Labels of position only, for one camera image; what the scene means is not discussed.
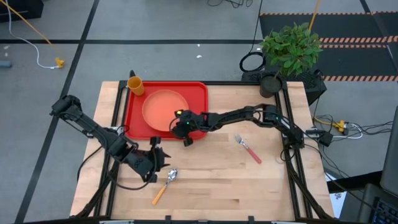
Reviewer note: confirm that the black box on floor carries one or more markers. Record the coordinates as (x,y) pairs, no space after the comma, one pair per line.
(34,7)

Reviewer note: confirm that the black aluminium table frame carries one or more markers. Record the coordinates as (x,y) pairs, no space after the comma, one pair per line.
(233,83)

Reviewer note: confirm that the yellow tag on gripper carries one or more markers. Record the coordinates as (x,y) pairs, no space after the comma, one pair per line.
(178,112)

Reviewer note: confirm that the orange plastic cup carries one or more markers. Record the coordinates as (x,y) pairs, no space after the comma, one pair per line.
(136,85)

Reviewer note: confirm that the small grey floor object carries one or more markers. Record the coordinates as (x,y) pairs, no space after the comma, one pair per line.
(4,63)

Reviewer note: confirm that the red plastic tray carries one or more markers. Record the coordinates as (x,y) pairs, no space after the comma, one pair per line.
(199,93)

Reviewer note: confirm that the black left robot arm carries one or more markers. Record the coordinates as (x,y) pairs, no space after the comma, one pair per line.
(93,129)

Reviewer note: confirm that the black power adapter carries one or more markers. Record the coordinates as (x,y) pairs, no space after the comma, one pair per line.
(325,139)

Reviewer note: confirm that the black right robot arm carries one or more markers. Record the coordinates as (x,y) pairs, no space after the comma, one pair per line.
(242,115)

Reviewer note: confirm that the green potted plant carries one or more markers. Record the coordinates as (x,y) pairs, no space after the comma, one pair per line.
(292,49)

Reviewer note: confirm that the orange round plate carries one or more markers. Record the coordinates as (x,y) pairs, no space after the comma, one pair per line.
(160,109)

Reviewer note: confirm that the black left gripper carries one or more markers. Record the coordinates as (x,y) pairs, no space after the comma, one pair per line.
(140,161)

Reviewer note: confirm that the black hazard-striped floor mat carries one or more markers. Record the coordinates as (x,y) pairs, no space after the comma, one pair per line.
(342,28)

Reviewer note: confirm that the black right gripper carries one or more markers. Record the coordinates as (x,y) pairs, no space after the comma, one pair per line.
(192,123)

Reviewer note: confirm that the white printed sheet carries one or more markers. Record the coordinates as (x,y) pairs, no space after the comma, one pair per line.
(337,199)

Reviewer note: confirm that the dark monitor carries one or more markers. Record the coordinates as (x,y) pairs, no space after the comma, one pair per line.
(391,155)

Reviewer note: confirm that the black keyboard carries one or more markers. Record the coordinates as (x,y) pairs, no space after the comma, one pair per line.
(387,214)

